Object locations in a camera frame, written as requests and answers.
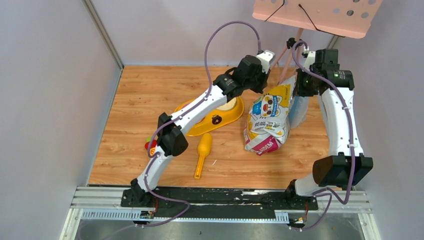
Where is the red toy block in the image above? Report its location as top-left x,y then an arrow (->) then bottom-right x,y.
144,137 -> 157,150

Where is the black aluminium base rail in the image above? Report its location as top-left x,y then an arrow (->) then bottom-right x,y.
70,186 -> 372,225

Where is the yellow double pet feeder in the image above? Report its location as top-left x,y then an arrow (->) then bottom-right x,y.
187,97 -> 245,137

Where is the yellow toy block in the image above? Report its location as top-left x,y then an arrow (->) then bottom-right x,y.
146,147 -> 156,158

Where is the cream bowl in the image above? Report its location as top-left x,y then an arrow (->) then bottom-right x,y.
217,98 -> 237,111

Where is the purple cable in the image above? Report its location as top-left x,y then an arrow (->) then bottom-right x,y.
288,40 -> 356,231
134,20 -> 263,228

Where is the pink music stand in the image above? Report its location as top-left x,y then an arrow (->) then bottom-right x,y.
252,0 -> 384,84

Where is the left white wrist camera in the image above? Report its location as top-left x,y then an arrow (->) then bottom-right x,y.
256,50 -> 275,74

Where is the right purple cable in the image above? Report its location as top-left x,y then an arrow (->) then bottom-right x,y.
288,40 -> 356,231

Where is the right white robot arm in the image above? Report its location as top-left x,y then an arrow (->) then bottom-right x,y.
285,48 -> 374,209

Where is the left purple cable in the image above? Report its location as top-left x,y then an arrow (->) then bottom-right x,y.
134,20 -> 263,228

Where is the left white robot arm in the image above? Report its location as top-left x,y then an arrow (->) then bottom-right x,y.
127,50 -> 274,207

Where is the pet food bag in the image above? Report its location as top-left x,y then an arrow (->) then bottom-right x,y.
243,75 -> 296,156

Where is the yellow plastic scoop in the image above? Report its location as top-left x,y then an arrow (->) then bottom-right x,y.
194,133 -> 213,180

